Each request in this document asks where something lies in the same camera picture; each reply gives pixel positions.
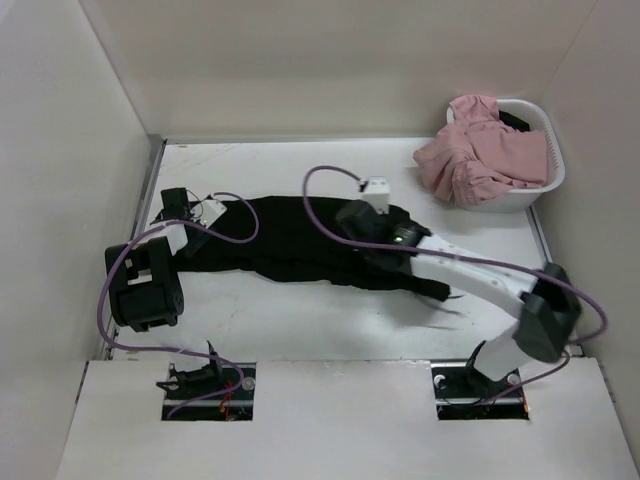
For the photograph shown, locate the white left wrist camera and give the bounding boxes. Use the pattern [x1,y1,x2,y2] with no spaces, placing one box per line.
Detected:
[190,198,227,228]

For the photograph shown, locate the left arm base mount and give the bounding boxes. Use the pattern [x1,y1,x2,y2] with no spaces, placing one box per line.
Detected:
[156,363,257,422]

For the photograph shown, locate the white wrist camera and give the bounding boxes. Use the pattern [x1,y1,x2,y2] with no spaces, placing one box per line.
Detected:
[359,176,391,215]
[190,198,227,228]

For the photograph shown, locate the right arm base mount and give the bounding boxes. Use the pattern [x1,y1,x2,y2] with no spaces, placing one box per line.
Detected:
[431,362,529,421]

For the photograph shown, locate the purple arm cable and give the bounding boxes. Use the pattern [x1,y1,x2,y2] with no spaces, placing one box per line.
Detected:
[302,165,609,404]
[96,192,261,421]

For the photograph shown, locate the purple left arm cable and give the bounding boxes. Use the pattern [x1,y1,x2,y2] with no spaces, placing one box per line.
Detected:
[96,192,261,421]

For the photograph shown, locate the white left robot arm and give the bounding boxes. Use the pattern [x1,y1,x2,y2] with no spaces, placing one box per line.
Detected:
[109,187,226,400]

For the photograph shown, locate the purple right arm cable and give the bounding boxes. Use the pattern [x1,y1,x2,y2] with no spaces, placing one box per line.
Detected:
[302,165,609,404]

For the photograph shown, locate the white laundry basket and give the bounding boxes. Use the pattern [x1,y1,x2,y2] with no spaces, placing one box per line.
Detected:
[462,98,566,213]

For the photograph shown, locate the pink trousers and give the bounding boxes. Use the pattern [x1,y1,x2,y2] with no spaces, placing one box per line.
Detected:
[413,95,548,207]

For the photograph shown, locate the black trousers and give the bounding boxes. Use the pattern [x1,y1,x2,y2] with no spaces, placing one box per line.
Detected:
[173,196,452,302]

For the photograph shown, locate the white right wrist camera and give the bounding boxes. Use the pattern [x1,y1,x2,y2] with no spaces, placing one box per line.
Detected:
[359,176,391,215]

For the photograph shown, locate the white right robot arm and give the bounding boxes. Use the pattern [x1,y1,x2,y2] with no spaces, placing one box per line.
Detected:
[336,200,582,396]

